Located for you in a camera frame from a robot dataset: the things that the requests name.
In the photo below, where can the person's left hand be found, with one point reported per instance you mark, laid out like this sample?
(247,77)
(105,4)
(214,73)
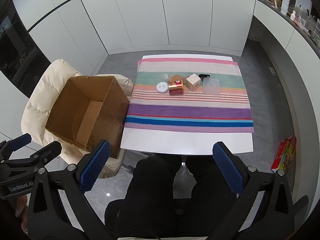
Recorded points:
(22,210)

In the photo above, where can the striped pastel cloth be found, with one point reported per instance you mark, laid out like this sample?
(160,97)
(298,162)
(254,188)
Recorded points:
(187,110)

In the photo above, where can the cream padded chair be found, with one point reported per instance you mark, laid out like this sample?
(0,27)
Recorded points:
(42,92)

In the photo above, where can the white carton box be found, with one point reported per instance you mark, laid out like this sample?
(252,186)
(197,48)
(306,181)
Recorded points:
(193,82)

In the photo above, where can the person's legs in black trousers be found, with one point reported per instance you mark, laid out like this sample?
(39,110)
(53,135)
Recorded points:
(155,192)

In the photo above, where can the white round lid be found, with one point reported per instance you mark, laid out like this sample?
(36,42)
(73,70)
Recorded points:
(162,87)

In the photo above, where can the clear bottle with pink cap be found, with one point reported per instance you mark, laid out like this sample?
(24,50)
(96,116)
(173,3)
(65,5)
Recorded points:
(164,76)

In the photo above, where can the tall white spray bottle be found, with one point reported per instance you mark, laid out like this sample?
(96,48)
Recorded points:
(285,2)

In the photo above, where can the clear plastic drawer organizer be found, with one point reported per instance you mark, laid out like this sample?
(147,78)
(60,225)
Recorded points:
(313,26)

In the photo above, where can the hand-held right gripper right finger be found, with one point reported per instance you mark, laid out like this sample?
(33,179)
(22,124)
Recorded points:
(228,170)

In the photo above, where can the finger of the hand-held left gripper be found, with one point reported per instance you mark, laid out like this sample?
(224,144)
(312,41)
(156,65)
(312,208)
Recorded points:
(48,152)
(21,140)

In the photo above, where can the floor outlet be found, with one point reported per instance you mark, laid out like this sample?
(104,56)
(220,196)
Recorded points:
(273,71)

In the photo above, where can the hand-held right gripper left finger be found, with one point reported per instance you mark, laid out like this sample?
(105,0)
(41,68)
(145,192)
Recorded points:
(96,165)

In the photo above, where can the black glass cabinet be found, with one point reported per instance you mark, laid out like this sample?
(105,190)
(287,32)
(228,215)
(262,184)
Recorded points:
(15,55)

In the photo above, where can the tall white cabinet doors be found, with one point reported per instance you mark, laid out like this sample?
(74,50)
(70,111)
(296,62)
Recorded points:
(150,17)

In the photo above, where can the white counter cabinet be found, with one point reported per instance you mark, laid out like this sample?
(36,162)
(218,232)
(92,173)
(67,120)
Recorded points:
(275,30)

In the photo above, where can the small white bottle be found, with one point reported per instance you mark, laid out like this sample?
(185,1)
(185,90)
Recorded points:
(293,15)

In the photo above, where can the small black plastic clip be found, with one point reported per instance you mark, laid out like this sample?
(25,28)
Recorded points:
(203,75)

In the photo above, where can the colourful red carton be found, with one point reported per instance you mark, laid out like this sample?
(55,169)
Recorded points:
(285,156)

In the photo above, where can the clear plastic container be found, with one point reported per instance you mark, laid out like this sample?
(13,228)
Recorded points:
(211,86)

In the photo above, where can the brown makeup sponge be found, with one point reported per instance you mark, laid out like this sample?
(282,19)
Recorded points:
(176,77)

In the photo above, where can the gold and red can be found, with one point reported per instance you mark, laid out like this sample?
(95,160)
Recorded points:
(176,88)

